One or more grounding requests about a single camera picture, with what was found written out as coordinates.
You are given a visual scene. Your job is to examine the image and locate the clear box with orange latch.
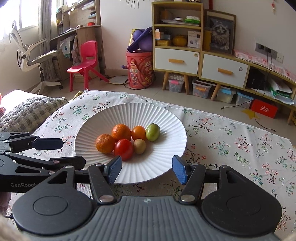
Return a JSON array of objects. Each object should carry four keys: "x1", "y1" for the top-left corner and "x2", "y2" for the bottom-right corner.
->
[{"x1": 192, "y1": 79, "x2": 212, "y2": 98}]

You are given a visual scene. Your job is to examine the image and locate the wooden desk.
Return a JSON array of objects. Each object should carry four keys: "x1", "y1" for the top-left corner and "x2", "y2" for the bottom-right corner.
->
[{"x1": 50, "y1": 0, "x2": 103, "y2": 80}]

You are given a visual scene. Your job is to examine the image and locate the white ribbed plate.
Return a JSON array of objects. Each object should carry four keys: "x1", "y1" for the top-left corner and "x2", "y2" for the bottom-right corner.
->
[{"x1": 74, "y1": 103, "x2": 187, "y2": 184}]

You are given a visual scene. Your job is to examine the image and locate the black device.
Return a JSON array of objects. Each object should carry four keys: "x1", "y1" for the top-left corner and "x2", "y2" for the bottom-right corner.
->
[{"x1": 246, "y1": 68, "x2": 270, "y2": 91}]

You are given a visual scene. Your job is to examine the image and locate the tall yellow box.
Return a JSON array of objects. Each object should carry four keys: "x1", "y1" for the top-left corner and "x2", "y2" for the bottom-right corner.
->
[{"x1": 203, "y1": 30, "x2": 212, "y2": 51}]

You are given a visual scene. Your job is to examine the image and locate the long low wooden cabinet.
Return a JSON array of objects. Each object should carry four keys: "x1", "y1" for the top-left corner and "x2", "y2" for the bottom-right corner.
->
[{"x1": 199, "y1": 51, "x2": 296, "y2": 126}]

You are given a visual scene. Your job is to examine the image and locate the red cardboard box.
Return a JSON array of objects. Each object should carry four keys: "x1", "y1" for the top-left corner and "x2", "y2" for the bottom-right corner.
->
[{"x1": 251, "y1": 99, "x2": 279, "y2": 118}]

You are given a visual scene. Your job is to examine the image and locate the small orange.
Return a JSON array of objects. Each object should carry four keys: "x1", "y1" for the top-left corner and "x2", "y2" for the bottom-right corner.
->
[{"x1": 96, "y1": 134, "x2": 116, "y2": 154}]

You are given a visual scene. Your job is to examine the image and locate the white round floor scale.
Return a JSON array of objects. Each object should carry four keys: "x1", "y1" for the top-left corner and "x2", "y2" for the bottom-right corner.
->
[{"x1": 109, "y1": 76, "x2": 129, "y2": 85}]

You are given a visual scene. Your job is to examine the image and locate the pink lace cloth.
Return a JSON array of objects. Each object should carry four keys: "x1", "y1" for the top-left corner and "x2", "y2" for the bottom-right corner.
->
[{"x1": 233, "y1": 49, "x2": 296, "y2": 82}]

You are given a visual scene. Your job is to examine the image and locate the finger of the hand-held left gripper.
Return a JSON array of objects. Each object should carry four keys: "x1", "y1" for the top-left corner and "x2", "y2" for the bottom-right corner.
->
[
  {"x1": 0, "y1": 154, "x2": 86, "y2": 174},
  {"x1": 0, "y1": 132, "x2": 64, "y2": 154}
]

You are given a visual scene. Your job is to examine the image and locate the floral tablecloth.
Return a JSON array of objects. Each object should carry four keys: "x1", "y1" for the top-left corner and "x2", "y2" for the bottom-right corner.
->
[{"x1": 5, "y1": 90, "x2": 292, "y2": 239}]

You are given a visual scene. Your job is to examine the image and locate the white and green bags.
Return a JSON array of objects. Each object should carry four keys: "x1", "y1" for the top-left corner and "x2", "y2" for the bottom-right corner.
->
[{"x1": 268, "y1": 79, "x2": 295, "y2": 105}]

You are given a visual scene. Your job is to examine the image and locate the red tomato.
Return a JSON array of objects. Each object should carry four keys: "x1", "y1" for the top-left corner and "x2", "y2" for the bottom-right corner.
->
[{"x1": 113, "y1": 139, "x2": 134, "y2": 161}]

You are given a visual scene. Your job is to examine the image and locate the grey knitted cushion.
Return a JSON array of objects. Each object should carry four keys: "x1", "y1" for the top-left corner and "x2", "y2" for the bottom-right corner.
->
[{"x1": 0, "y1": 97, "x2": 68, "y2": 133}]

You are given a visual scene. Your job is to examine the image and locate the small kiwi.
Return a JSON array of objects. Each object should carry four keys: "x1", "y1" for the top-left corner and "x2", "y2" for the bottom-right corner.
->
[{"x1": 133, "y1": 138, "x2": 147, "y2": 155}]

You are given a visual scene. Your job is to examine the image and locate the yellow pot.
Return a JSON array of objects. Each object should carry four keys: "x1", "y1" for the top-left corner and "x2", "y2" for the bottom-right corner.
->
[{"x1": 172, "y1": 35, "x2": 187, "y2": 46}]

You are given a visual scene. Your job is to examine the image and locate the white box with blue lid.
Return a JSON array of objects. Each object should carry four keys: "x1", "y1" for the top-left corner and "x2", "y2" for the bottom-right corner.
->
[{"x1": 217, "y1": 87, "x2": 236, "y2": 103}]

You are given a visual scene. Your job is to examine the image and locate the light green fruit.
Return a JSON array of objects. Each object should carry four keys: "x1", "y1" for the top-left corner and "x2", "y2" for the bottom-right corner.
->
[{"x1": 145, "y1": 123, "x2": 160, "y2": 142}]

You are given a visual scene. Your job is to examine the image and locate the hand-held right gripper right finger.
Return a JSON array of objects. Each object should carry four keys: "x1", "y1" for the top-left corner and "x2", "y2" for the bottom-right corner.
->
[{"x1": 172, "y1": 155, "x2": 246, "y2": 205}]

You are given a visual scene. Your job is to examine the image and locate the red printed drum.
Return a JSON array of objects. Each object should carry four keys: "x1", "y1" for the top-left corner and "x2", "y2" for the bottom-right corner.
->
[{"x1": 126, "y1": 51, "x2": 155, "y2": 89}]

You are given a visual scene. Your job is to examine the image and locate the white product box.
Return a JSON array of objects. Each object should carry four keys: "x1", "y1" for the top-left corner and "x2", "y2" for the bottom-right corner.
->
[{"x1": 187, "y1": 31, "x2": 201, "y2": 48}]

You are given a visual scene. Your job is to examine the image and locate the white office chair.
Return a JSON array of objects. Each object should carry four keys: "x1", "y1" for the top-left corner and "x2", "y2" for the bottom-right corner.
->
[{"x1": 9, "y1": 21, "x2": 63, "y2": 95}]

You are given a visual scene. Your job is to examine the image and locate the wooden shelf cabinet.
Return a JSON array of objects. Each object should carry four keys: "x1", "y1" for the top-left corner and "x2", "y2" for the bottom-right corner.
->
[{"x1": 152, "y1": 2, "x2": 204, "y2": 95}]

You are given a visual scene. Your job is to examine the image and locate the framed cat picture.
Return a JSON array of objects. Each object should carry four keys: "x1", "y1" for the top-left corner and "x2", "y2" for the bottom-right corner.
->
[{"x1": 205, "y1": 10, "x2": 236, "y2": 55}]

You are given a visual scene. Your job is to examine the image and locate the yellow star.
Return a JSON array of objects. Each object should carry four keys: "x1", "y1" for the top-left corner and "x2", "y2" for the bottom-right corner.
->
[{"x1": 242, "y1": 109, "x2": 260, "y2": 120}]

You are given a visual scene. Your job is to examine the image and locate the pink plastic chair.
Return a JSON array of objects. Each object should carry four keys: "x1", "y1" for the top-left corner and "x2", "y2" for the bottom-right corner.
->
[{"x1": 67, "y1": 40, "x2": 110, "y2": 92}]

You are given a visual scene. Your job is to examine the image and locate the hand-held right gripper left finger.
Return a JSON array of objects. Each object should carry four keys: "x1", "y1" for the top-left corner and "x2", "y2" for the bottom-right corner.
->
[{"x1": 47, "y1": 155, "x2": 122, "y2": 205}]

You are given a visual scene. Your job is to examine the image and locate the white drawer with round lock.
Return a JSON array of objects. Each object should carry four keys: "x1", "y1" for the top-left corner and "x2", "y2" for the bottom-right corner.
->
[{"x1": 154, "y1": 48, "x2": 200, "y2": 75}]

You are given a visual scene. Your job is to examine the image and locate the grey wall socket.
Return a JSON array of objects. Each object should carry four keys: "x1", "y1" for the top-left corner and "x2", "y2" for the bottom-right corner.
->
[{"x1": 255, "y1": 42, "x2": 284, "y2": 63}]

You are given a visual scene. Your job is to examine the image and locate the clear box with pink lid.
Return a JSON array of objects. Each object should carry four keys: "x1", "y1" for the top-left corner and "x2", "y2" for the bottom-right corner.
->
[{"x1": 168, "y1": 74, "x2": 185, "y2": 93}]

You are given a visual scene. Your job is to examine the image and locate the white drawer with grey knob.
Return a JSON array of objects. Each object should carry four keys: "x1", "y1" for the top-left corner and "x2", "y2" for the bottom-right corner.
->
[{"x1": 201, "y1": 54, "x2": 249, "y2": 86}]

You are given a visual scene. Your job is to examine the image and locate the grey curtain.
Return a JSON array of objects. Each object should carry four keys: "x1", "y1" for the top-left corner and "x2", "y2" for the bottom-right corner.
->
[{"x1": 38, "y1": 0, "x2": 58, "y2": 79}]

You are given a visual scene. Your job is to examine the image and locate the purple toy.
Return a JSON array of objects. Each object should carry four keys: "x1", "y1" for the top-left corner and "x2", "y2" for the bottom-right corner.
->
[{"x1": 127, "y1": 26, "x2": 153, "y2": 52}]

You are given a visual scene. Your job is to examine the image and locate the orange tomato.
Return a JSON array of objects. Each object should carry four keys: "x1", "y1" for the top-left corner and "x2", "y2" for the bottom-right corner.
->
[{"x1": 131, "y1": 125, "x2": 147, "y2": 141}]

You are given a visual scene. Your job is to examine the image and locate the large orange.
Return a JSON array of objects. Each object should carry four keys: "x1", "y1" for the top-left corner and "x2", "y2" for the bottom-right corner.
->
[{"x1": 112, "y1": 124, "x2": 132, "y2": 142}]

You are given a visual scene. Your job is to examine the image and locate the clear box with blue lid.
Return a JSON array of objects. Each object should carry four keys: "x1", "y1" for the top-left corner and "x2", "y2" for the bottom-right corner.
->
[{"x1": 236, "y1": 91, "x2": 254, "y2": 109}]

